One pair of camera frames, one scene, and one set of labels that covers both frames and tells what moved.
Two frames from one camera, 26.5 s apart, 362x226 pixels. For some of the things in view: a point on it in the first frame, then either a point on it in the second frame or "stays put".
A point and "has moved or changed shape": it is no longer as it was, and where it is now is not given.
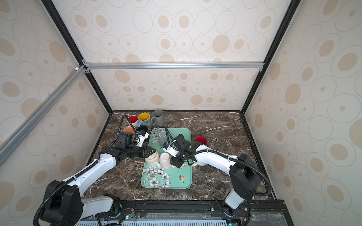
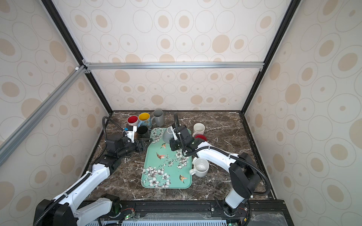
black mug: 143,128 stays put
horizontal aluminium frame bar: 175,65 stays put
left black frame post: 53,12 stays put
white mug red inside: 134,120 stays put
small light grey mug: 162,137 to 168,134
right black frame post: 293,5 stays put
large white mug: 200,164 has moved or changed shape
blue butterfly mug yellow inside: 144,120 stays put
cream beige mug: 152,158 to 201,167
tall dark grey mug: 158,119 stays put
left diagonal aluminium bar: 18,135 stays put
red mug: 201,139 stays put
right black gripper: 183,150 to 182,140
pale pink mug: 165,160 to 199,128
